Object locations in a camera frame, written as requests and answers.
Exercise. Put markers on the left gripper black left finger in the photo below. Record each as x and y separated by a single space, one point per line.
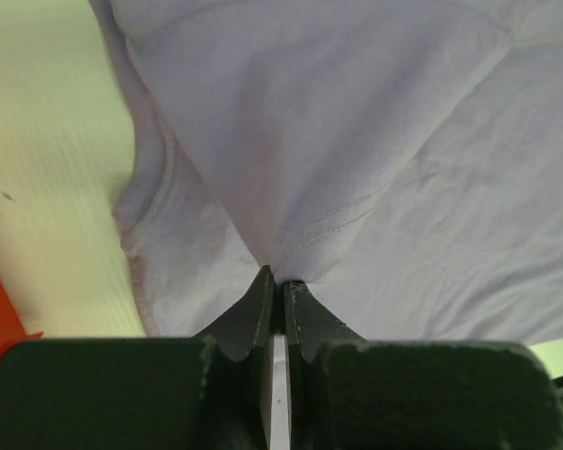
208 391

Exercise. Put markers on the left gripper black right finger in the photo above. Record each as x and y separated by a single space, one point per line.
347 392

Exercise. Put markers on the purple t shirt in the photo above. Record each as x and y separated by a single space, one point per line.
404 158

